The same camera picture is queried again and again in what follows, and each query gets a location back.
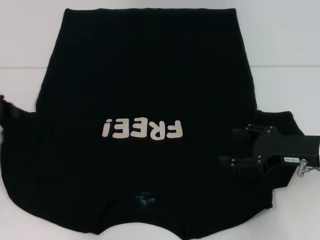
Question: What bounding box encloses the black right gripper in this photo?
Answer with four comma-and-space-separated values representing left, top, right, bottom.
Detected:
218, 123, 320, 176

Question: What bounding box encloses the black FREE! print t-shirt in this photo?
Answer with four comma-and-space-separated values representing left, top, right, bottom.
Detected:
0, 7, 305, 240

